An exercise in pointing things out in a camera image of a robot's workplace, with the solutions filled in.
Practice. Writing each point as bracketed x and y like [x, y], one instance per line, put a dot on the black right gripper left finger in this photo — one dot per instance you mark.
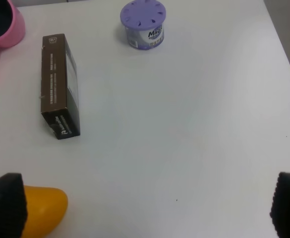
[13, 206]

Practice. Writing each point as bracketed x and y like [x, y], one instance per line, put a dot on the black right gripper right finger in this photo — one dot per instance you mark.
[280, 210]

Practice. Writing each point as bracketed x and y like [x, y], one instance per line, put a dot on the yellow mango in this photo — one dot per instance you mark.
[46, 207]

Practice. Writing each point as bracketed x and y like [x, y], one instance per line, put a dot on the brown coffee box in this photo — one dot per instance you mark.
[59, 87]

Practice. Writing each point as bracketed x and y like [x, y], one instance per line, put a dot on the purple air freshener can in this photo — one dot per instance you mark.
[143, 21]

